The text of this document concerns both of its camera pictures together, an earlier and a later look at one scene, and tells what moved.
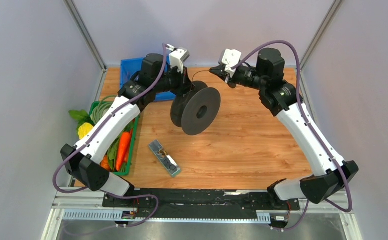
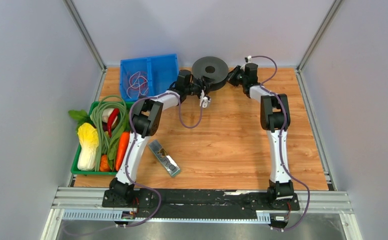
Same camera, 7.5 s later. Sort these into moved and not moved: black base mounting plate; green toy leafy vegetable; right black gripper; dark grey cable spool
Moved: dark grey cable spool
Not moved: green toy leafy vegetable; right black gripper; black base mounting plate
